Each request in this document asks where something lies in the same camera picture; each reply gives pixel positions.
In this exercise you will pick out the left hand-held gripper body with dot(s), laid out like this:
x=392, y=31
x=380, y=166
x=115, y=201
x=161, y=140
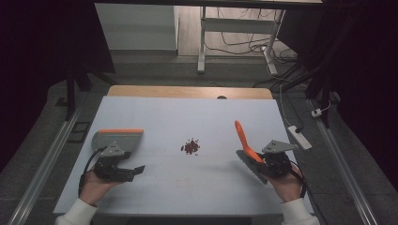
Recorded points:
x=109, y=167

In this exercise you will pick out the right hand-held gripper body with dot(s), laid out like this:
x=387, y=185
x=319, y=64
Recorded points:
x=278, y=162

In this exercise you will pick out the grey dustpan with orange edge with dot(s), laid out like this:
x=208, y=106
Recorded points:
x=125, y=140

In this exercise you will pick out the pile of red beans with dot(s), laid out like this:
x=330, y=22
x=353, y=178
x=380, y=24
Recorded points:
x=191, y=146

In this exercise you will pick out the person's left hand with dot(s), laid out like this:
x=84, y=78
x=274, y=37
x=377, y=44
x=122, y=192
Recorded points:
x=92, y=187

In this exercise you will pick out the person's right hand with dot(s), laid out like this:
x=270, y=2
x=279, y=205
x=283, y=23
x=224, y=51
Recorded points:
x=287, y=187

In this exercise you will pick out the white power strip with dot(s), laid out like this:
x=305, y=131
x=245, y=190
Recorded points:
x=299, y=137

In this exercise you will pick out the small white plug adapter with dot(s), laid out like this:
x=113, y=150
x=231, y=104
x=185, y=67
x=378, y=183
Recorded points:
x=316, y=112

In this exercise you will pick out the white board mat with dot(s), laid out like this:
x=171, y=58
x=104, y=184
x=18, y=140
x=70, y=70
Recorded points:
x=187, y=118

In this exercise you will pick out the wooden table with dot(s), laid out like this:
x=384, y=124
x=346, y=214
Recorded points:
x=175, y=92

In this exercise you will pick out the dark curtain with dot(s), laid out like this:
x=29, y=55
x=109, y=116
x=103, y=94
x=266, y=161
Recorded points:
x=37, y=62
x=363, y=62

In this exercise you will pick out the white cabinet panel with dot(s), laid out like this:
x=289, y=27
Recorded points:
x=137, y=28

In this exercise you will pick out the black floor frame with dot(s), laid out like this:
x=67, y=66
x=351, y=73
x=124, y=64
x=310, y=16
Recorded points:
x=79, y=131

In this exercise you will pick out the metal floor rail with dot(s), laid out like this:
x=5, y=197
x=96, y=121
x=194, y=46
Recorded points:
x=344, y=168
x=47, y=162

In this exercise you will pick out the white desk frame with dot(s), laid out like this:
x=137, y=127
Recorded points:
x=237, y=25

